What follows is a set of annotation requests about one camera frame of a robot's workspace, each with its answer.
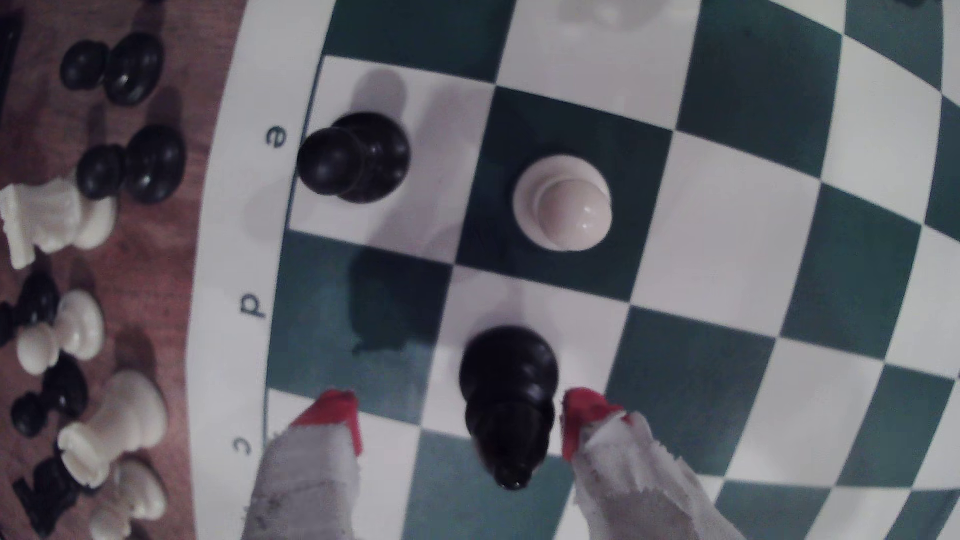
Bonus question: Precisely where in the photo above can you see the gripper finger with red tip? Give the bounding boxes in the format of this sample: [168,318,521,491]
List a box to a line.
[561,386,745,540]
[241,388,366,540]

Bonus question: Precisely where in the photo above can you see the black chess pawn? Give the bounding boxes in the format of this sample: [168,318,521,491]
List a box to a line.
[60,31,165,108]
[459,325,561,492]
[10,352,90,440]
[297,111,412,205]
[75,123,187,205]

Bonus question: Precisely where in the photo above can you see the white chess pawn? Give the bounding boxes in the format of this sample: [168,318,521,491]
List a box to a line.
[513,154,613,253]
[15,289,106,378]
[88,459,168,540]

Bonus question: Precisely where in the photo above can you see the white chess rook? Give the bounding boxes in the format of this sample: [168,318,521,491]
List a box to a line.
[57,369,169,490]

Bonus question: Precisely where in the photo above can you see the black chess piece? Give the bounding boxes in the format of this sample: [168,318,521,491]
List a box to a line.
[13,270,61,331]
[11,453,84,538]

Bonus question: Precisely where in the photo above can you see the green white chess mat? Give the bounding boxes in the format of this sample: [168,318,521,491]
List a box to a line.
[183,0,960,540]

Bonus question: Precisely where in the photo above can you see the white chess knight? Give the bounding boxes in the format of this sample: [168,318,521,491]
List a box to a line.
[0,177,119,271]

